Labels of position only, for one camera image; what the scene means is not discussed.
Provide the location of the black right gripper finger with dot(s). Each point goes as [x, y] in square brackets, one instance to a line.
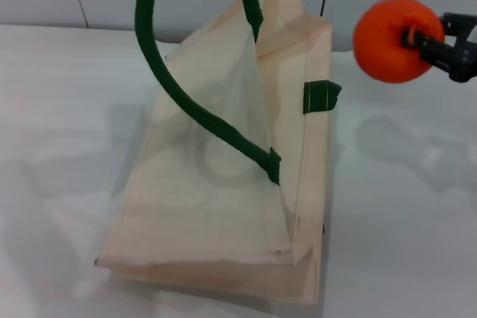
[462, 23]
[456, 63]

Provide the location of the orange fruit with stem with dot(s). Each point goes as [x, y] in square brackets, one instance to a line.
[380, 46]

